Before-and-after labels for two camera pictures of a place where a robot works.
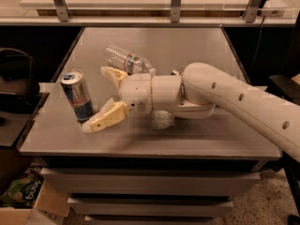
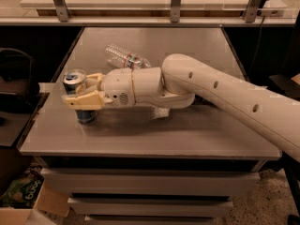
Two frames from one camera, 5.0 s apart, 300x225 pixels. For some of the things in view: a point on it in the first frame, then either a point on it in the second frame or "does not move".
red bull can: x=72 y=82 does not move
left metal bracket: x=60 y=2 does not move
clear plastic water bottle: x=131 y=63 does not move
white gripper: x=136 y=90 → x=118 y=86
